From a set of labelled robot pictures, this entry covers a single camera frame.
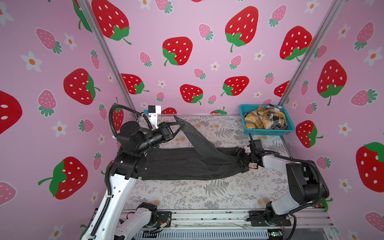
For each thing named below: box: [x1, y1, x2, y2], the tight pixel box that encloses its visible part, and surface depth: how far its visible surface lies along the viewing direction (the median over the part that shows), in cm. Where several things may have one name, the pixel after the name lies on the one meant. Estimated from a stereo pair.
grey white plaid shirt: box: [266, 104, 288, 130], surface depth 106 cm
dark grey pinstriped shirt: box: [141, 115, 248, 181], surface depth 92 cm
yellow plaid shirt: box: [244, 105, 287, 129], surface depth 106 cm
